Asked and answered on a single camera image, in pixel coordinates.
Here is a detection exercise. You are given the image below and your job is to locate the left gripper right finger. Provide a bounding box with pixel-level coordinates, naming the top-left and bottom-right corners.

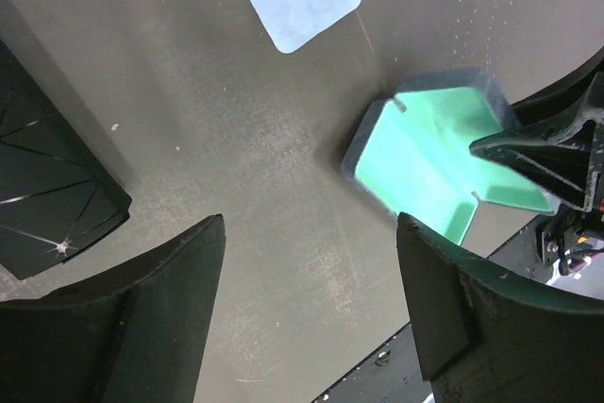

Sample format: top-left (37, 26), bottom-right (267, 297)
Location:
top-left (396, 213), bottom-right (603, 402)

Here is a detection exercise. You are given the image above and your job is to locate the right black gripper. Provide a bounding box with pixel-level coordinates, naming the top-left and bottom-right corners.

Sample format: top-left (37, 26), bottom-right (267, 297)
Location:
top-left (470, 72), bottom-right (603, 277)

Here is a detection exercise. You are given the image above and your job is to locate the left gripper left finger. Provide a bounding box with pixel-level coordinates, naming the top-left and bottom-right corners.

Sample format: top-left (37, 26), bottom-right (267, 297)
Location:
top-left (1, 214), bottom-right (226, 402)

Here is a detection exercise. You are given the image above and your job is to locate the blue grey glasses case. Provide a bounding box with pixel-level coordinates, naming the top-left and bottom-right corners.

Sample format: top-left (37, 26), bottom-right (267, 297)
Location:
top-left (341, 68), bottom-right (561, 244)

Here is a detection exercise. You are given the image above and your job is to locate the black glasses case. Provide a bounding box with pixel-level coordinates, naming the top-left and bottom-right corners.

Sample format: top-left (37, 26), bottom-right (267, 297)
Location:
top-left (1, 45), bottom-right (132, 280)

